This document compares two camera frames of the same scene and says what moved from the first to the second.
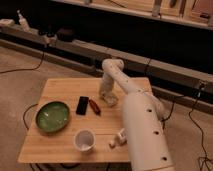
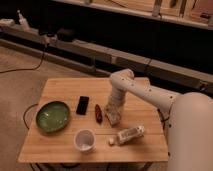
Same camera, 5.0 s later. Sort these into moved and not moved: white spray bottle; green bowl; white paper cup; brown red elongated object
Moved: brown red elongated object
Not moved: green bowl; white spray bottle; white paper cup
